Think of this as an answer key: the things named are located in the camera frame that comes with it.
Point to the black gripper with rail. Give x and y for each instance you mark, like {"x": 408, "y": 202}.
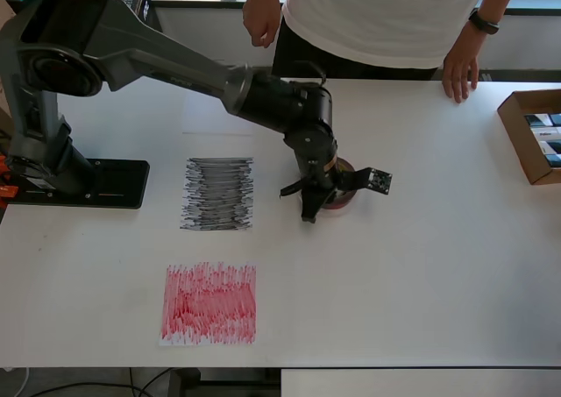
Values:
{"x": 309, "y": 204}

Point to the red 3M tape roll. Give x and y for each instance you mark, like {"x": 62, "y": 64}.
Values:
{"x": 339, "y": 207}

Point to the dark grey Piper robot arm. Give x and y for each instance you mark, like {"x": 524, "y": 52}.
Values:
{"x": 175, "y": 59}

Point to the person's left hand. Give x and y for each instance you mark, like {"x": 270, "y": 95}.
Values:
{"x": 460, "y": 70}

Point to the person's right hand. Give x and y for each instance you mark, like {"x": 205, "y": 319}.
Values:
{"x": 263, "y": 20}

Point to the paper with black scribble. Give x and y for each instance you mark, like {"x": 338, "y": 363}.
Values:
{"x": 219, "y": 195}

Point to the blank white paper sheet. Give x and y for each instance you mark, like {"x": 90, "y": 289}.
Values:
{"x": 206, "y": 116}

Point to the paper with red scribble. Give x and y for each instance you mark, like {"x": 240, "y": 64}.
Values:
{"x": 210, "y": 305}

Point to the person in white shirt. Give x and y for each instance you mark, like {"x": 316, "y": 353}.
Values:
{"x": 372, "y": 20}

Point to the open cardboard tray box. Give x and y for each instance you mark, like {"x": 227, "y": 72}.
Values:
{"x": 515, "y": 143}

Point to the white side table top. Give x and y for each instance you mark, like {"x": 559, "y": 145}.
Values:
{"x": 416, "y": 384}

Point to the small black product box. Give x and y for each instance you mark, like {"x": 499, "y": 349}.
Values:
{"x": 556, "y": 119}
{"x": 550, "y": 148}
{"x": 553, "y": 161}
{"x": 537, "y": 120}

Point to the small white product box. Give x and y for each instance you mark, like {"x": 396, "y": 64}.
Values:
{"x": 545, "y": 134}

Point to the black wristwatch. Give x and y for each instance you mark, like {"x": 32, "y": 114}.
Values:
{"x": 484, "y": 22}

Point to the black box with white print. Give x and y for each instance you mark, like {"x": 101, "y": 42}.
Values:
{"x": 138, "y": 0}

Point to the orange clamp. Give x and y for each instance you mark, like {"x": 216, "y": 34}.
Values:
{"x": 9, "y": 192}

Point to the wrist camera board with bracket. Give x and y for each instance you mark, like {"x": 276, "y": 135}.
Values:
{"x": 379, "y": 181}

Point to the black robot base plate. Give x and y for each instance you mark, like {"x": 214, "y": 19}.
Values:
{"x": 122, "y": 182}

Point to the black table leg frame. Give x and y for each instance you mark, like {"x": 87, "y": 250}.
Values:
{"x": 228, "y": 381}

